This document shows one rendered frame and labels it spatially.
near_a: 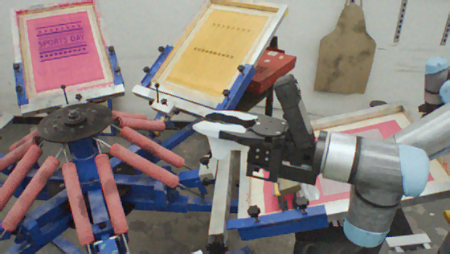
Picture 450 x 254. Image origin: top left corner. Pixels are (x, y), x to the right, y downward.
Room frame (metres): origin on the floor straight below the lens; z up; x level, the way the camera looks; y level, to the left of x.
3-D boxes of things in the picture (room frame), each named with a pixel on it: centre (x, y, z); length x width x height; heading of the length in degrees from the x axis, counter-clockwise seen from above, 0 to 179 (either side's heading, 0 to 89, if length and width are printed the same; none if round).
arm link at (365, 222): (0.40, -0.25, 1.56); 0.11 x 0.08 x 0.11; 159
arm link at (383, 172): (0.38, -0.25, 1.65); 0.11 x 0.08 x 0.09; 69
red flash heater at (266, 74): (2.29, -0.20, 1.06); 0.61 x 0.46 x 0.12; 146
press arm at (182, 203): (1.07, -0.03, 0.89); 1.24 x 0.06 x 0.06; 86
